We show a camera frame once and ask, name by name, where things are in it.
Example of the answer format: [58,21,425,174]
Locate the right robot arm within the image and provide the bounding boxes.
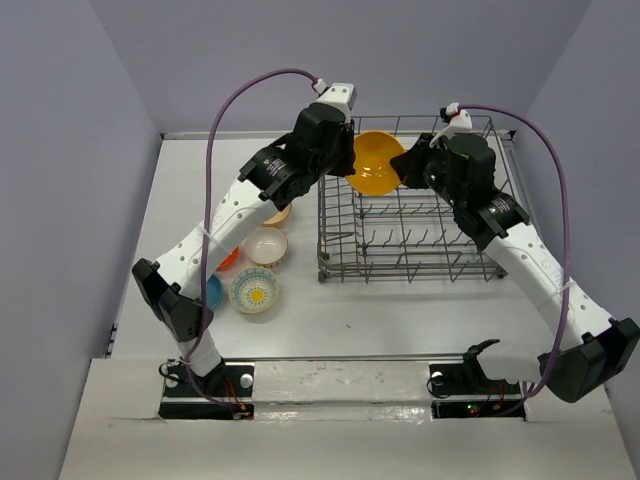
[390,133,639,403]

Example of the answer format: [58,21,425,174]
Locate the metal rail bar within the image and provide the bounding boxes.
[225,353,463,362]

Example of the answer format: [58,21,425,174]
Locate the grey wire dish rack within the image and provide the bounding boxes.
[316,112,514,285]

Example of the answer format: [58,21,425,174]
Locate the white bowl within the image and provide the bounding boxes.
[244,227,289,267]

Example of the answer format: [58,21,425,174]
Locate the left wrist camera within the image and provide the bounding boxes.
[312,78,357,116]

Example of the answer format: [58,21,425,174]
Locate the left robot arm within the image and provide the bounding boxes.
[132,99,355,400]

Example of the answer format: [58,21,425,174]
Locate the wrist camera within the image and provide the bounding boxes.
[312,78,357,116]
[429,102,473,148]

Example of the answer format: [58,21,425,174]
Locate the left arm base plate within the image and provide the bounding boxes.
[158,360,255,420]

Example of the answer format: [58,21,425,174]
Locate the orange bowl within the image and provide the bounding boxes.
[216,247,240,271]

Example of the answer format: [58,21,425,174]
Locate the beige bowl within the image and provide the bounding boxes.
[262,204,292,227]

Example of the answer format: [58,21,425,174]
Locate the blue bowl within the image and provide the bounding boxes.
[206,274,224,311]

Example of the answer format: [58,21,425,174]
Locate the yellow bowl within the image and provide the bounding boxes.
[346,131,405,196]

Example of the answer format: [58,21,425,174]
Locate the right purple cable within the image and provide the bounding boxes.
[519,104,574,399]

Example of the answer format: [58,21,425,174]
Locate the patterned sunflower bowl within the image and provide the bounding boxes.
[229,266,280,314]

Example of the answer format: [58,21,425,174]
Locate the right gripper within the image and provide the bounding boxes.
[393,131,465,208]

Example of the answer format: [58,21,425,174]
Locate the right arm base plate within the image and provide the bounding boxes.
[426,363,523,419]

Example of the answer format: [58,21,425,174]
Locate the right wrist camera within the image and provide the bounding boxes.
[429,102,473,148]

